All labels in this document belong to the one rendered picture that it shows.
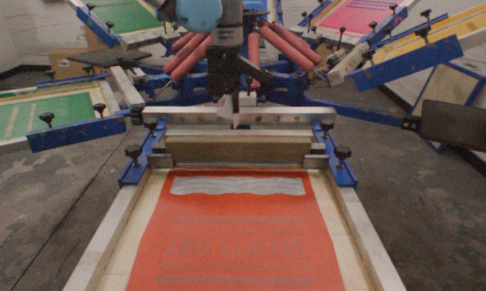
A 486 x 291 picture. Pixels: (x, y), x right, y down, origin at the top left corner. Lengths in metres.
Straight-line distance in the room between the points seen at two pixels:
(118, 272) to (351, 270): 0.45
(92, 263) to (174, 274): 0.15
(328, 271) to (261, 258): 0.13
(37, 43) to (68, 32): 0.59
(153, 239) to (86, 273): 0.14
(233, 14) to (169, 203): 0.48
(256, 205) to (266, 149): 0.16
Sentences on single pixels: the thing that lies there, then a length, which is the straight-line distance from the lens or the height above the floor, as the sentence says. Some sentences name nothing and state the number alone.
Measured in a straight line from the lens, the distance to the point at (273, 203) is 0.75.
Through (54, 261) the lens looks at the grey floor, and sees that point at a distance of 2.13.
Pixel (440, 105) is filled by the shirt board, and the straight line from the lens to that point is 1.57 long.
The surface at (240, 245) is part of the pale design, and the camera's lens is 0.66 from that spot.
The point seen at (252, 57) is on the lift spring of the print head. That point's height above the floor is 1.15.
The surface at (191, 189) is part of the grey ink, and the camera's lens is 0.79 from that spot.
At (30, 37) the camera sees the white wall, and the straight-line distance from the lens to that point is 6.02.
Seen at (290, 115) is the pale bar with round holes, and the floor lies 1.03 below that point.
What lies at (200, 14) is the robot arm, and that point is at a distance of 0.49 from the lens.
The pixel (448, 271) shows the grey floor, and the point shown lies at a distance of 2.14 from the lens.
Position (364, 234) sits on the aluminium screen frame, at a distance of 0.68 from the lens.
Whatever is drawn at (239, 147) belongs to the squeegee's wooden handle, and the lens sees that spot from 0.80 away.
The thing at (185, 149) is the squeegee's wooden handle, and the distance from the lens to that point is 0.82.
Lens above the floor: 1.46
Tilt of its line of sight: 27 degrees down
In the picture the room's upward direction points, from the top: straight up
